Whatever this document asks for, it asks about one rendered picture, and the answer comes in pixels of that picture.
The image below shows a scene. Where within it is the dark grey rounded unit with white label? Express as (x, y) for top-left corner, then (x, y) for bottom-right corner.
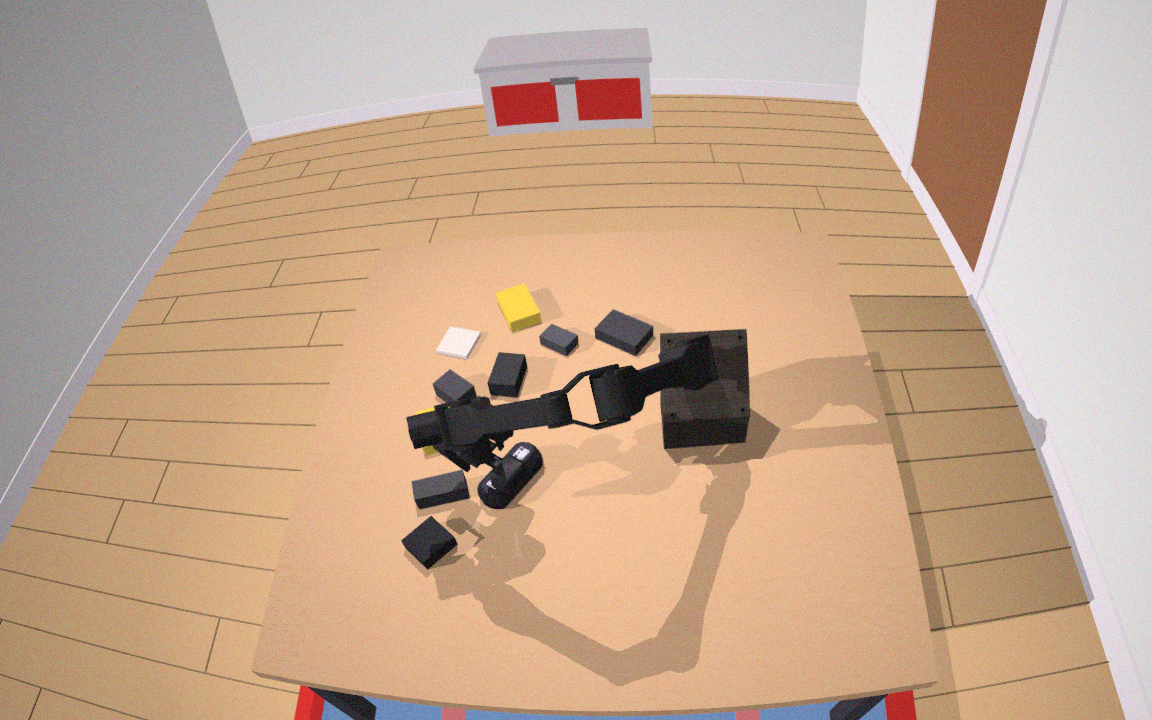
(478, 442), (544, 509)

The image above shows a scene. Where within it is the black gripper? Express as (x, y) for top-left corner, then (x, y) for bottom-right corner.
(433, 439), (528, 495)

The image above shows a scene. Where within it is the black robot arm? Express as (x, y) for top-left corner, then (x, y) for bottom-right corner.
(406, 335), (719, 453)

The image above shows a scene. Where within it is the white flat square plate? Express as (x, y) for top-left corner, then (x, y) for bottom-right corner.
(435, 327), (482, 359)

